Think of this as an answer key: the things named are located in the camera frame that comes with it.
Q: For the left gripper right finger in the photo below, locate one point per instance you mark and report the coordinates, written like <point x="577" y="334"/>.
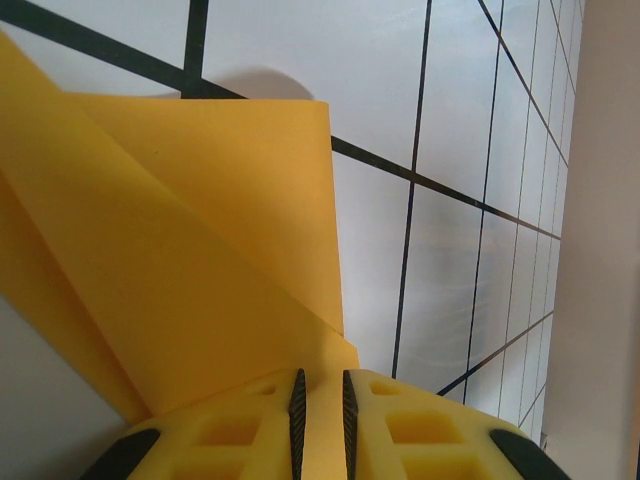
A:
<point x="440" y="450"/>

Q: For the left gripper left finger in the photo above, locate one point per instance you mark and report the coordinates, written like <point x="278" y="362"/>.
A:
<point x="225" y="450"/>

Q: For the yellow paper sheet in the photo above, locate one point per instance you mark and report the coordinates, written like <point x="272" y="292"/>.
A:
<point x="200" y="225"/>

